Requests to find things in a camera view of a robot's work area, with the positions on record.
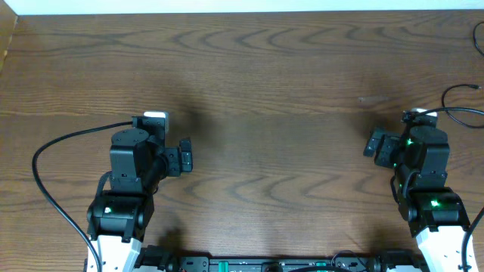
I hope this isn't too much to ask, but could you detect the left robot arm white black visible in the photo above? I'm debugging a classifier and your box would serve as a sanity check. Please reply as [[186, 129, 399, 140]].
[[85, 112, 194, 271]]

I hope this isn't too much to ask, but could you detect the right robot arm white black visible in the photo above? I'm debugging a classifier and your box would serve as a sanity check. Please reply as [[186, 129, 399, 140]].
[[364, 125, 478, 271]]

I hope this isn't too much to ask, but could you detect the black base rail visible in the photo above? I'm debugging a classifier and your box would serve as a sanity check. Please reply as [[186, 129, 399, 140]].
[[133, 246, 430, 272]]

